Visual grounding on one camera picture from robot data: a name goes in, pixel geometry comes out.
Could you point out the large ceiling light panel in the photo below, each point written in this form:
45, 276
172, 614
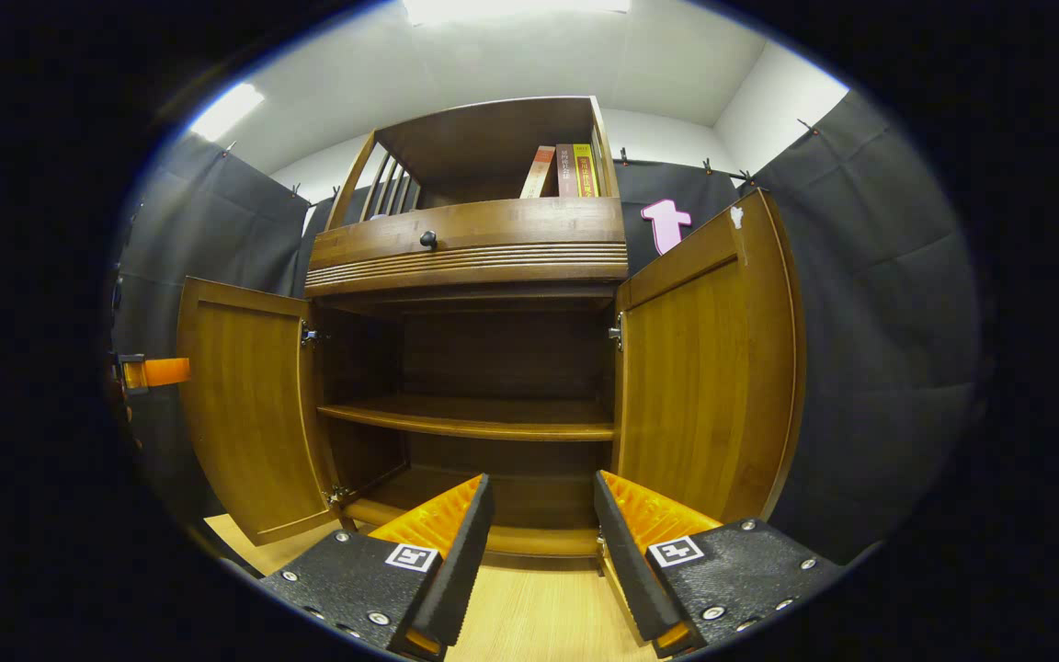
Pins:
516, 9

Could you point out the yellow book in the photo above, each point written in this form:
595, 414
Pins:
586, 170

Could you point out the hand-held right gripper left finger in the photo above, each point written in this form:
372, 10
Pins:
465, 552

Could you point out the tan book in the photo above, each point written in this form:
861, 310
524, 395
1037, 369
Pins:
539, 173

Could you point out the black round drawer knob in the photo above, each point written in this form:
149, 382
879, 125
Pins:
428, 240

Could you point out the wooden inner shelf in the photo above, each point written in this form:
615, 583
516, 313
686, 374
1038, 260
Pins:
474, 418

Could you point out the brown book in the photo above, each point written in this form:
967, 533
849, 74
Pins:
566, 171

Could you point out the wooden drawer front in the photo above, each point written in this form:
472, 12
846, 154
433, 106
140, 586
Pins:
511, 225

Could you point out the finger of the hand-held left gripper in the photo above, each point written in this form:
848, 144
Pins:
162, 372

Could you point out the wooden shoe cabinet door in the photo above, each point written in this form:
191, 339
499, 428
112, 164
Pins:
704, 368
254, 405

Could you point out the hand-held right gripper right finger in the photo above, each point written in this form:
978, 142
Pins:
626, 552

